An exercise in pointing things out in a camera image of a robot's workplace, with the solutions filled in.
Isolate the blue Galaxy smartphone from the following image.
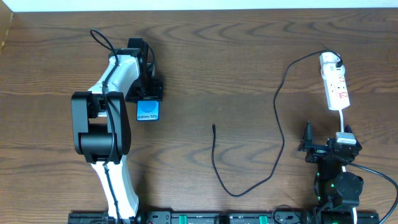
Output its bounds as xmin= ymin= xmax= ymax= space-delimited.
xmin=136 ymin=100 xmax=160 ymax=121

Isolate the black charger cable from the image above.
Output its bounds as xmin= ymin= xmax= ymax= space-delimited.
xmin=211 ymin=49 xmax=344 ymax=198

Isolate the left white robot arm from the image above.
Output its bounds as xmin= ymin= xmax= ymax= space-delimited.
xmin=71 ymin=38 xmax=163 ymax=223

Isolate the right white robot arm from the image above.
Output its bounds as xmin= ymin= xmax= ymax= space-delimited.
xmin=298 ymin=123 xmax=364 ymax=223

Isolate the white USB charger plug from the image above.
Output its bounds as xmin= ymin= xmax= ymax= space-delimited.
xmin=320 ymin=52 xmax=345 ymax=80

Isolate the white power strip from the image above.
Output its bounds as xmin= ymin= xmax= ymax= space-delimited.
xmin=323 ymin=75 xmax=350 ymax=111

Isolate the white power strip cord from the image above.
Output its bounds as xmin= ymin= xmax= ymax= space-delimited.
xmin=338 ymin=108 xmax=346 ymax=134

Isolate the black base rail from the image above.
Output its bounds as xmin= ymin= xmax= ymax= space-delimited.
xmin=67 ymin=210 xmax=379 ymax=224

